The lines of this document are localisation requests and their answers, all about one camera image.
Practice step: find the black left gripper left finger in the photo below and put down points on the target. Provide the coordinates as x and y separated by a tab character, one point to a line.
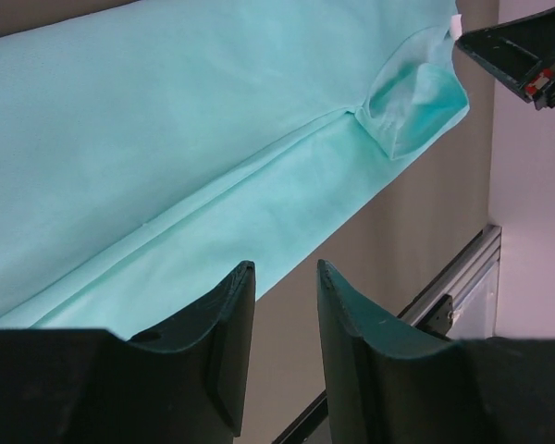
182	380

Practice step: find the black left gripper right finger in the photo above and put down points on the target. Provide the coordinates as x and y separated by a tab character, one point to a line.
389	382

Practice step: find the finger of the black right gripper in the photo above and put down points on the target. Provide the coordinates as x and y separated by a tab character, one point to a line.
520	54

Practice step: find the teal t shirt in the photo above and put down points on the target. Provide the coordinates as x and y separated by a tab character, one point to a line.
146	150

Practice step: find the aluminium frame rail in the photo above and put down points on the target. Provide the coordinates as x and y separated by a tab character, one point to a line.
482	250

